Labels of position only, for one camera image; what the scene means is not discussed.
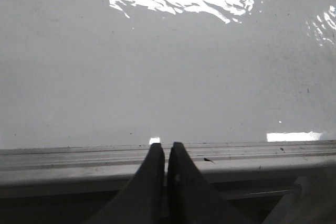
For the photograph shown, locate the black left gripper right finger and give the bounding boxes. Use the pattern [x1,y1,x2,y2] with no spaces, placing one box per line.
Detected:
[167,142,252,223]

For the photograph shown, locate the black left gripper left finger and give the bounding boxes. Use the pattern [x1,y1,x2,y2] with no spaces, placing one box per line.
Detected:
[86,143,165,223]

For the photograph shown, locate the grey metal support rod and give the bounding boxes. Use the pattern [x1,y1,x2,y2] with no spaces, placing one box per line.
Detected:
[220,176,311,223]

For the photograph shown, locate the white whiteboard with aluminium frame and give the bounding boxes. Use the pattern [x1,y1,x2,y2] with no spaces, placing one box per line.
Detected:
[1,0,335,198]

